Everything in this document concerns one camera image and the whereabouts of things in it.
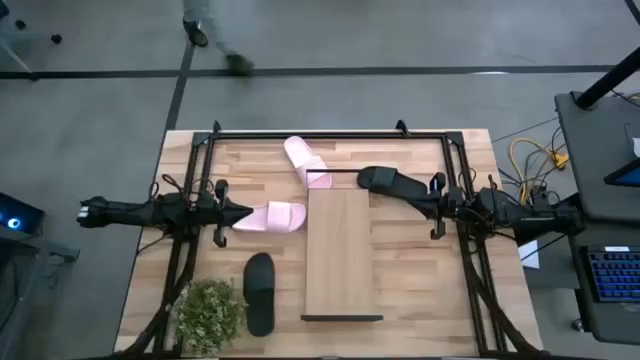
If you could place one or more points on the black pole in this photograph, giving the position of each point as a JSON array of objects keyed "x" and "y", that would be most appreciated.
[{"x": 605, "y": 80}]

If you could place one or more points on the wooden shelf with black frame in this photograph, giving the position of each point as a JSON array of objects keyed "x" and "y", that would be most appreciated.
[{"x": 340, "y": 250}]

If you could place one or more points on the black slide sandal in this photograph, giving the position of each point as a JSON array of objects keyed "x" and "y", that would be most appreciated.
[
  {"x": 260, "y": 300},
  {"x": 382, "y": 180}
]

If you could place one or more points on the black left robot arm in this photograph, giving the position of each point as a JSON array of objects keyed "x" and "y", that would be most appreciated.
[{"x": 130, "y": 212}]

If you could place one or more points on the green potted plant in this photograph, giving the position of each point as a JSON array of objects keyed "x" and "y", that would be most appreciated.
[{"x": 210, "y": 315}]

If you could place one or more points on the backlit keyboard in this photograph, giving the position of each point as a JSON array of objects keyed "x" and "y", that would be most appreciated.
[{"x": 615, "y": 275}]

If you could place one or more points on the walking person's feet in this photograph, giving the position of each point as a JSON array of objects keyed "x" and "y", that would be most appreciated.
[{"x": 195, "y": 35}]

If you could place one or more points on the grey desk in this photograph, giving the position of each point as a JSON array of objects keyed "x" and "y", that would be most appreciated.
[
  {"x": 595, "y": 160},
  {"x": 582, "y": 320}
]

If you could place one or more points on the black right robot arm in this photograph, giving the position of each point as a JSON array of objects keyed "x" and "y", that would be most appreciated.
[{"x": 520, "y": 215}]

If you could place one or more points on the black aluminium rig frame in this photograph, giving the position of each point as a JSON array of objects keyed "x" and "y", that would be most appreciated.
[{"x": 325, "y": 135}]

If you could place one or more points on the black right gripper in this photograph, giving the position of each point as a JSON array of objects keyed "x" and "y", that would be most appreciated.
[{"x": 442, "y": 205}]

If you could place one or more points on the pink slide sandal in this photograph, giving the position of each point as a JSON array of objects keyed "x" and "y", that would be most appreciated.
[
  {"x": 305, "y": 155},
  {"x": 280, "y": 217}
]

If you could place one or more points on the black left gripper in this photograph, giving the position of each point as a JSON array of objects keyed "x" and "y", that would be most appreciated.
[{"x": 232, "y": 214}]

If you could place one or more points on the office chair base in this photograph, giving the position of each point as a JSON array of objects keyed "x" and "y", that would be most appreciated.
[{"x": 56, "y": 38}]

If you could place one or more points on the tablet with blue screen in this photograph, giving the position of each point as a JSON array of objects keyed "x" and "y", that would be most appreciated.
[{"x": 627, "y": 176}]

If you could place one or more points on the computer case with blue light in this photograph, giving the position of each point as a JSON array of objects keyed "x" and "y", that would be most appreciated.
[{"x": 25, "y": 212}]

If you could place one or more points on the white paper sheet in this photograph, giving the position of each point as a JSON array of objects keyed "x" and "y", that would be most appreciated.
[{"x": 531, "y": 257}]

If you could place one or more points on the dark metal cart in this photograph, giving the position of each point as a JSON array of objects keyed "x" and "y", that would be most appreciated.
[{"x": 20, "y": 280}]

